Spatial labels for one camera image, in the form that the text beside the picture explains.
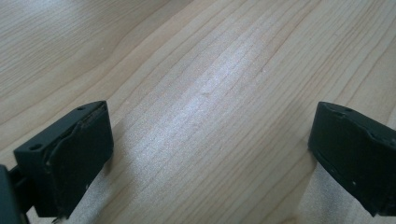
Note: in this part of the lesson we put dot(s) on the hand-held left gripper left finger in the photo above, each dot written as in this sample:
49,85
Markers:
71,158

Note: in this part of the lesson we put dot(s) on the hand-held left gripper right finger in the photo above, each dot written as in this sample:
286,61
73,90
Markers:
351,149

